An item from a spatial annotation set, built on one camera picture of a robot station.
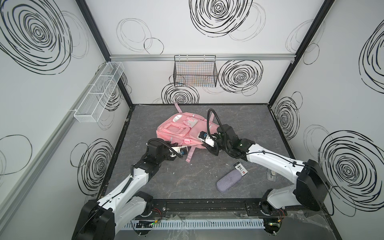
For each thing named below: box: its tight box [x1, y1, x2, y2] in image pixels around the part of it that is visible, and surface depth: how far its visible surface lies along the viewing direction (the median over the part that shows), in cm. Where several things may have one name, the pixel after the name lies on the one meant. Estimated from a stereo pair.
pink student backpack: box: [156, 103, 220, 163], surface depth 87 cm
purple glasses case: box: [216, 169, 242, 193], surface depth 82 cm
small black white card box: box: [232, 160, 249, 177], surface depth 88 cm
